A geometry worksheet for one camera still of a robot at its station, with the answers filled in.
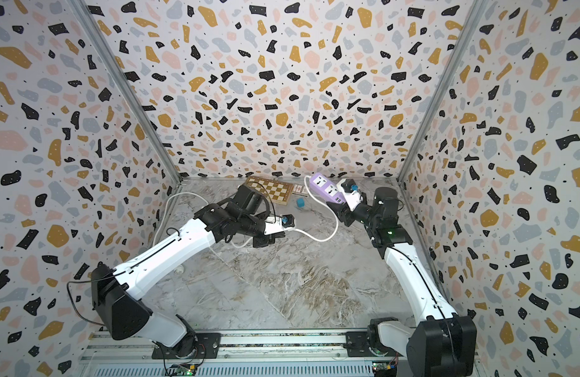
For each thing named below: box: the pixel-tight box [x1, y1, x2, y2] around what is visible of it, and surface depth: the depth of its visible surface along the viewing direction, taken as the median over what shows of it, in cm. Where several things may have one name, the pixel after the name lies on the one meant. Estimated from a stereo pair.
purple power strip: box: [309, 172, 346, 204], surface depth 75 cm
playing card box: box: [291, 183, 309, 198], surface depth 119 cm
